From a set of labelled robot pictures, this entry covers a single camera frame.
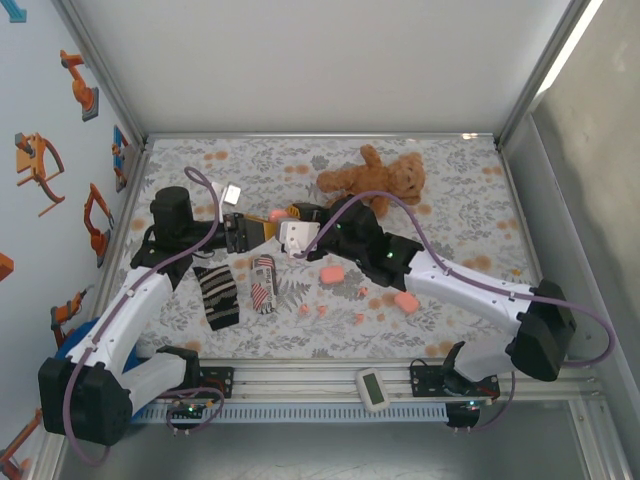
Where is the aluminium mounting rail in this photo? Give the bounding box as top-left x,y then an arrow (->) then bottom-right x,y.
149,367 -> 609,401

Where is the blue rounded object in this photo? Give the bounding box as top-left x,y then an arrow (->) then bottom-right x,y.
53,316 -> 146,374

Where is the floral patterned tablecloth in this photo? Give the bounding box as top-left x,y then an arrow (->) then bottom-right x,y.
102,137 -> 551,360

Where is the black beige striped sock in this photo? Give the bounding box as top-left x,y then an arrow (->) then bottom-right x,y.
192,264 -> 242,332

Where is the blue orange wall sticker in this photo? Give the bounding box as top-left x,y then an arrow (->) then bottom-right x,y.
110,124 -> 132,194

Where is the brown teddy bear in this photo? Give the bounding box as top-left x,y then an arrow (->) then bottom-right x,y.
315,143 -> 427,219

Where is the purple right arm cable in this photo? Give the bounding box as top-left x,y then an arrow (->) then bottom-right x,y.
292,191 -> 617,435

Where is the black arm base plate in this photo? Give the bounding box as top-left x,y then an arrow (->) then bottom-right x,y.
197,366 -> 236,400
409,367 -> 501,401

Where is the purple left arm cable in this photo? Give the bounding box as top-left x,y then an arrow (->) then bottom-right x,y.
67,166 -> 225,466

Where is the white digital timer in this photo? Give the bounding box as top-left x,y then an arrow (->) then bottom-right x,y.
354,367 -> 389,413

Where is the white slotted cable duct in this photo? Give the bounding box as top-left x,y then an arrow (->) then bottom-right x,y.
130,402 -> 449,425

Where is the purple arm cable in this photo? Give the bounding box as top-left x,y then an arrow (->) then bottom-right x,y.
67,166 -> 225,466
292,191 -> 617,435

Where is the orange claw gripper wall sticker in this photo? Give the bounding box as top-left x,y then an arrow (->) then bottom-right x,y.
13,131 -> 67,218

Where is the aluminium frame post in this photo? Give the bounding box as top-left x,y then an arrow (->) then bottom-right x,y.
49,0 -> 149,151
492,0 -> 609,151

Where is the controller board green light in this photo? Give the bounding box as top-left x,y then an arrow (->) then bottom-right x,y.
167,398 -> 224,417
446,399 -> 489,427

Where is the aluminium table edge rail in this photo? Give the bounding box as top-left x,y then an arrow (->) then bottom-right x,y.
144,132 -> 501,141
497,142 -> 566,361
94,142 -> 151,321

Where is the flag print glasses case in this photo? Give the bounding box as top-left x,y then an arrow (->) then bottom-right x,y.
248,253 -> 280,316

